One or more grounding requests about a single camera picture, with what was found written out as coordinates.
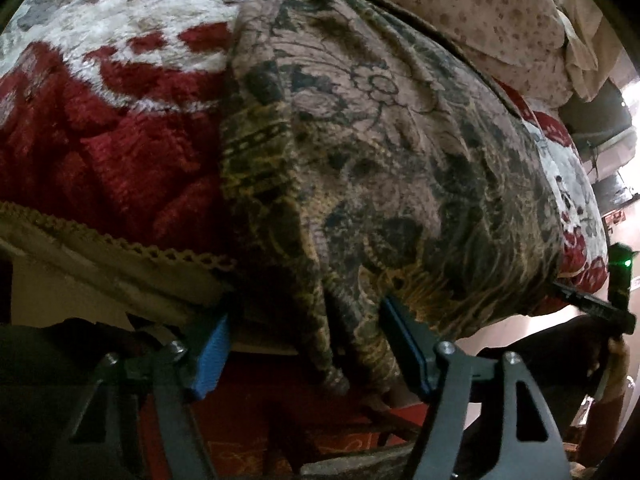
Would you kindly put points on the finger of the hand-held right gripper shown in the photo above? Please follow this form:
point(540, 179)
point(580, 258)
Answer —
point(580, 297)

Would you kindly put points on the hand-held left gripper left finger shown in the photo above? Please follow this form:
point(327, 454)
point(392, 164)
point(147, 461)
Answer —
point(212, 360)

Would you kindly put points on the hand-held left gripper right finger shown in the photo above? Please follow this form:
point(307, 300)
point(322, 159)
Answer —
point(402, 332)

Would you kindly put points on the brown paisley patterned cloth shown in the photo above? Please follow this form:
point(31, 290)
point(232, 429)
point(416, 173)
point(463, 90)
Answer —
point(390, 160)

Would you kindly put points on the person's right hand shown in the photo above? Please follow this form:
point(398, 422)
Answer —
point(617, 365)

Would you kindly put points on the dark cloth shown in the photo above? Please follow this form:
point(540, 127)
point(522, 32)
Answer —
point(550, 355)

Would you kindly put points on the red patterned rug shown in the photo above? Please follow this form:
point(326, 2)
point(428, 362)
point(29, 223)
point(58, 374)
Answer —
point(280, 425)

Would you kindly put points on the pale bed base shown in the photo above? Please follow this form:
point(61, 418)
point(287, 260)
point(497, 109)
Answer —
point(75, 280)

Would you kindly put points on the dark furniture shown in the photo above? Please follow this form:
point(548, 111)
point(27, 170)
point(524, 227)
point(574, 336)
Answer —
point(595, 107)

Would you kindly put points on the red white fleece blanket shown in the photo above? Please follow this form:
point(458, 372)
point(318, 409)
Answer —
point(100, 160)

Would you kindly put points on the beige cloth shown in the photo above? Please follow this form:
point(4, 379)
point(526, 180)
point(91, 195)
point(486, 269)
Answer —
point(585, 50)

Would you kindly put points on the beige floral pillow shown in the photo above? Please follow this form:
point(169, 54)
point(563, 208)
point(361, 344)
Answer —
point(475, 20)

